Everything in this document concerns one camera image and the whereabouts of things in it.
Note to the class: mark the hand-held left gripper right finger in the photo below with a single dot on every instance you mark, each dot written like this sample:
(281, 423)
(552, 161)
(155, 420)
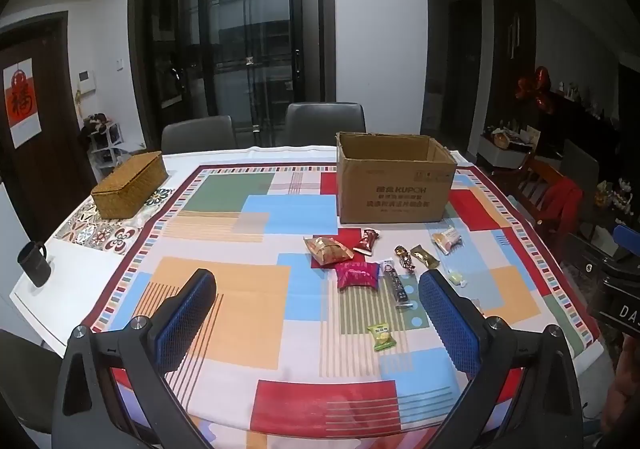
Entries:
(450, 324)

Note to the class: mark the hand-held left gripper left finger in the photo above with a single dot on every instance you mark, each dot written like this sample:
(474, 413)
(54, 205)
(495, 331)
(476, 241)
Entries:
(187, 319)

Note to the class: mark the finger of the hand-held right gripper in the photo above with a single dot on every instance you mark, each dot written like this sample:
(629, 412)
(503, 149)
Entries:
(628, 236)

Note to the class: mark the small pale green candy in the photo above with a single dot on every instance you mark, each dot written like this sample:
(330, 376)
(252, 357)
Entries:
(455, 276)

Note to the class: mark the long black fruit leather stick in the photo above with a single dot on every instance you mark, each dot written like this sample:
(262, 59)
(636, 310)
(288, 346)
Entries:
(395, 284)

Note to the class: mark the white orange cheese ball packet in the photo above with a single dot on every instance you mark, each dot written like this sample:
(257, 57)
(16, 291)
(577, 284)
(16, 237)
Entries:
(446, 240)

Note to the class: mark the magenta snack packet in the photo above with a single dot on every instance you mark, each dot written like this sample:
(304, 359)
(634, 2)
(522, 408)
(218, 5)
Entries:
(356, 275)

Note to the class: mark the dark red snack packet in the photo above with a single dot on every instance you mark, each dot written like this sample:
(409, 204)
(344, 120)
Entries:
(365, 241)

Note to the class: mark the brown cardboard box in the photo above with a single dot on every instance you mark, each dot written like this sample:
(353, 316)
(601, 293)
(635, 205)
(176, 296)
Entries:
(395, 194)

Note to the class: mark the gold biscuit packet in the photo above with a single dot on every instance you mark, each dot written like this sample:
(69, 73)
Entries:
(327, 251)

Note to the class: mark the colourful geometric tablecloth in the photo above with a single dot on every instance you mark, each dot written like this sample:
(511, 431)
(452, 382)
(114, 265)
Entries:
(240, 299)

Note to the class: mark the green candy packet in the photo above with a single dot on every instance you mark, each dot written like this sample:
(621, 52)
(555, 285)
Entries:
(382, 336)

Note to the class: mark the olive gold candy packet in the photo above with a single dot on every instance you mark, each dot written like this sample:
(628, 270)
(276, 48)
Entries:
(425, 256)

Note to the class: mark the red cloth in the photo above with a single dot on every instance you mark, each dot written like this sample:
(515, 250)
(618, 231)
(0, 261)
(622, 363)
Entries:
(562, 204)

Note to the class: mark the brown twist-wrapped chocolate candy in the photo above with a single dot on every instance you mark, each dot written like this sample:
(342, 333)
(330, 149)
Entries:
(404, 256)

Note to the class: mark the grey leather chair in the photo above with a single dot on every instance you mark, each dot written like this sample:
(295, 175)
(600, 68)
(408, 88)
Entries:
(200, 136)
(580, 164)
(325, 124)

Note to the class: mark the dark sideboard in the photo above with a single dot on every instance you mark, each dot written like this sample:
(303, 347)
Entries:
(590, 129)

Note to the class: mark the brown wooden chair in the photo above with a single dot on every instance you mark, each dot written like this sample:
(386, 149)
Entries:
(525, 179)

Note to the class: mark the floral patterned table mat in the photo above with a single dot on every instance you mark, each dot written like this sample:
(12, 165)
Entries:
(100, 234)

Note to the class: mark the woven wicker basket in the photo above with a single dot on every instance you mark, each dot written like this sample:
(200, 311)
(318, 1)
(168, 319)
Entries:
(130, 189)

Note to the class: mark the white side cabinet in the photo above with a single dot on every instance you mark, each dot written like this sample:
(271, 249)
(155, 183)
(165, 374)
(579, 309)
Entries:
(500, 154)

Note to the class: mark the black mug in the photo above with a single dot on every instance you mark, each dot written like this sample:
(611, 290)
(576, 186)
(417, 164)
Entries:
(35, 269)

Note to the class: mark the dark chair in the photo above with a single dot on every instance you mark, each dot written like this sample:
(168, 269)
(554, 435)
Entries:
(25, 379)

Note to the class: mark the red foil balloon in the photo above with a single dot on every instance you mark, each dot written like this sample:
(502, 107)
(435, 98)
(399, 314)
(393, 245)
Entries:
(535, 89)

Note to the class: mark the white shelf rack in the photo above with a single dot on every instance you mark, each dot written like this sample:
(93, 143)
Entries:
(105, 144)

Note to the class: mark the dark wooden entry door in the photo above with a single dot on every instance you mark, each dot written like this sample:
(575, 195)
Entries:
(55, 154)

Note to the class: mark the dark wooden wardrobe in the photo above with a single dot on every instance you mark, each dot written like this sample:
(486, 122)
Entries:
(515, 54)

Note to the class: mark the black glass sliding door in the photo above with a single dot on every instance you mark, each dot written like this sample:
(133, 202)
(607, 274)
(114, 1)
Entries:
(240, 39)

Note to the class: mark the white wall intercom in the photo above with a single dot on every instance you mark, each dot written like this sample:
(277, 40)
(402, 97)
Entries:
(87, 81)

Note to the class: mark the red and white wall poster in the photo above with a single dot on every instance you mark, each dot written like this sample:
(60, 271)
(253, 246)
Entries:
(22, 104)

